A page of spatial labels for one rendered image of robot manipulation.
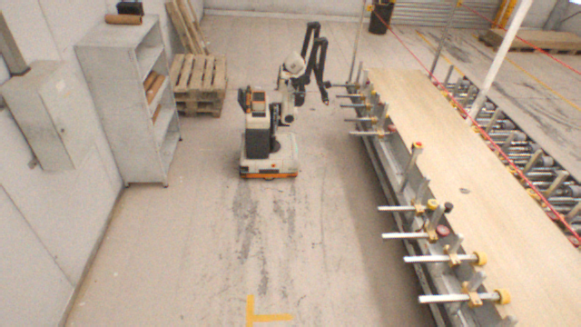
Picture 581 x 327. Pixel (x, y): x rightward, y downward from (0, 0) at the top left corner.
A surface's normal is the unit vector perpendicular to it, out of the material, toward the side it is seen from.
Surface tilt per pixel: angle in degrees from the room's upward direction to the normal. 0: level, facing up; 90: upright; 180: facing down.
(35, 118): 90
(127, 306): 0
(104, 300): 0
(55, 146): 90
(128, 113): 90
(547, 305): 0
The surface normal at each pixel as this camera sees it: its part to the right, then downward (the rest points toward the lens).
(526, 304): 0.07, -0.77
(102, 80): 0.08, 0.65
